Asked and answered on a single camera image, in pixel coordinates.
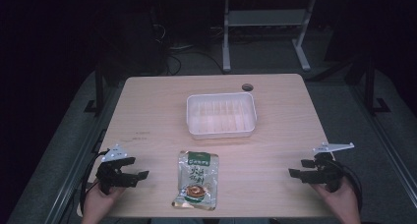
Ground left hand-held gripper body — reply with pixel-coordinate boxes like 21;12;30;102
95;143;140;196

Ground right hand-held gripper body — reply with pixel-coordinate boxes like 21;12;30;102
312;141;356;194

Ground silver seasoning packet green label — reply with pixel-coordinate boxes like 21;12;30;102
171;150;220;211

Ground white plastic container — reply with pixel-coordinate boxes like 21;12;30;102
186;91;259;140

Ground person's left hand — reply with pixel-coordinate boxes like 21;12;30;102
83;180;128;220

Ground person's right hand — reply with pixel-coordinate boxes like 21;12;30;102
310;177;361;219

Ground black metal stand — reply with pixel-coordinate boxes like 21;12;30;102
362;52;391;116
84;62;106;117

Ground white metal stand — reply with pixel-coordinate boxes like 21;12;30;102
221;0;318;74

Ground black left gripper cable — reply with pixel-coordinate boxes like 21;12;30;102
79;148;111;216

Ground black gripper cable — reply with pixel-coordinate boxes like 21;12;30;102
332;158;364;213
79;148;111;216

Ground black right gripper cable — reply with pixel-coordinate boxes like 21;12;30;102
332;158;364;213

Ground grey metal floor rail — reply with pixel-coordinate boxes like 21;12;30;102
42;84;127;224
347;84;417;201

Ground black floor cables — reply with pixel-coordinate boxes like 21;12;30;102
150;21;228;77

